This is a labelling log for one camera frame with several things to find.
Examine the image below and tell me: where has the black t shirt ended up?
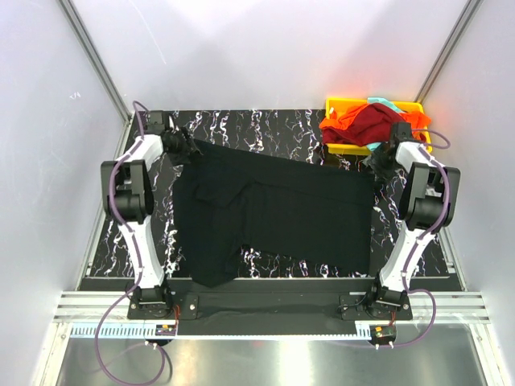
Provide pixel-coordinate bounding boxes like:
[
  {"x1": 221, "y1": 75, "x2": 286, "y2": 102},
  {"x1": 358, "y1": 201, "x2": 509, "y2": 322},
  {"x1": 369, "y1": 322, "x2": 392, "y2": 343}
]
[{"x1": 172, "y1": 141, "x2": 374, "y2": 287}]

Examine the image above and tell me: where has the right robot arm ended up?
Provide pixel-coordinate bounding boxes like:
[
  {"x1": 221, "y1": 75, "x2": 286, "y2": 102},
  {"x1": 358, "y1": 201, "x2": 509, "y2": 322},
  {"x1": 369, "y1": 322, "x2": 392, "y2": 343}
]
[{"x1": 363, "y1": 122, "x2": 461, "y2": 319}]

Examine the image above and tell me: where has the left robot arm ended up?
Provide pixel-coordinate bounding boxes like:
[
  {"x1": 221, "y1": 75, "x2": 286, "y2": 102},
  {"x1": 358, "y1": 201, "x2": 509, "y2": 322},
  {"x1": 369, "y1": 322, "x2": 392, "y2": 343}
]
[{"x1": 101, "y1": 110, "x2": 200, "y2": 319}]

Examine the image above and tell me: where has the dark red t shirt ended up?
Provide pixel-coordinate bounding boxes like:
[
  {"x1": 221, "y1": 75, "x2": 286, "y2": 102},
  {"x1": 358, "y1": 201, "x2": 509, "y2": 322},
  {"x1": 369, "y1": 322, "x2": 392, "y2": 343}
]
[{"x1": 321, "y1": 103, "x2": 427, "y2": 148}]

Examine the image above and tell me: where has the orange t shirt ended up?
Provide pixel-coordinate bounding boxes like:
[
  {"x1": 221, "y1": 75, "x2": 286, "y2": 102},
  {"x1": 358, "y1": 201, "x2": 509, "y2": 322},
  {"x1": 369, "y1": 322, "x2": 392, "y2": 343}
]
[{"x1": 319, "y1": 105, "x2": 433, "y2": 142}]

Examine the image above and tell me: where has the teal t shirt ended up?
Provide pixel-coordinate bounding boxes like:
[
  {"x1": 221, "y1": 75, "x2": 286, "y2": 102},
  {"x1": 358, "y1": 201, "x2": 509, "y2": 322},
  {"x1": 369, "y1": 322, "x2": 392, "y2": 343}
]
[{"x1": 359, "y1": 97, "x2": 405, "y2": 153}]

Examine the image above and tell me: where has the yellow plastic bin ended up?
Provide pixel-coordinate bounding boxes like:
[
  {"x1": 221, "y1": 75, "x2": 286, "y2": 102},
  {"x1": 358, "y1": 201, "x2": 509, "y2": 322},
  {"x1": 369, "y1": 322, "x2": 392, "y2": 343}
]
[{"x1": 319, "y1": 97, "x2": 431, "y2": 155}]

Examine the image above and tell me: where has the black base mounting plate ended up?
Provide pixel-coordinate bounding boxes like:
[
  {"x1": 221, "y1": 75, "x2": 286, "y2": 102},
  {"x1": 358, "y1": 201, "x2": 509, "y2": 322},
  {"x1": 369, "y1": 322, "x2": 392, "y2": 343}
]
[{"x1": 128, "y1": 277, "x2": 415, "y2": 337}]

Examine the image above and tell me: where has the aluminium frame post left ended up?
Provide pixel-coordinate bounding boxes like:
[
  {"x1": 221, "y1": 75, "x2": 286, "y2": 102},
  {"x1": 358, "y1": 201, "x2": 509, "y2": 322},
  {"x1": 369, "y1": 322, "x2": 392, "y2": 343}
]
[{"x1": 56, "y1": 0, "x2": 131, "y2": 123}]

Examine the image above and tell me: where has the aluminium frame post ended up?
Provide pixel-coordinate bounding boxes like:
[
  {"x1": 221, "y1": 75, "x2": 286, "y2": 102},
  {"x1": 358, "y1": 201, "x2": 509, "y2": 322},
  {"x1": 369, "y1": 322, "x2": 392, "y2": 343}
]
[
  {"x1": 56, "y1": 0, "x2": 131, "y2": 123},
  {"x1": 414, "y1": 0, "x2": 484, "y2": 105}
]

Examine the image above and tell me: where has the aluminium frame post right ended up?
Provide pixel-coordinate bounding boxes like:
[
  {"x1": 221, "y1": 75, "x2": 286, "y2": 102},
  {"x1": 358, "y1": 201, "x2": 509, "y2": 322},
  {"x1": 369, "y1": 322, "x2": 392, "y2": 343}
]
[{"x1": 414, "y1": 0, "x2": 484, "y2": 105}]

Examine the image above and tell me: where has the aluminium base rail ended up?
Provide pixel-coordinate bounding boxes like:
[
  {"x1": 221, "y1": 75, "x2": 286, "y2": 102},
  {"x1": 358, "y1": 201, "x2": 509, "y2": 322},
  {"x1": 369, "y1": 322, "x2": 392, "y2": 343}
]
[{"x1": 53, "y1": 291, "x2": 489, "y2": 324}]

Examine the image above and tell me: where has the white slotted cable duct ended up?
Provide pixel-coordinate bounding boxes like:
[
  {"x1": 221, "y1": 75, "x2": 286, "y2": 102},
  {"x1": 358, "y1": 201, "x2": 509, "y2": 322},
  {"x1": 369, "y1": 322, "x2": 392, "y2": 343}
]
[{"x1": 71, "y1": 322, "x2": 372, "y2": 341}]

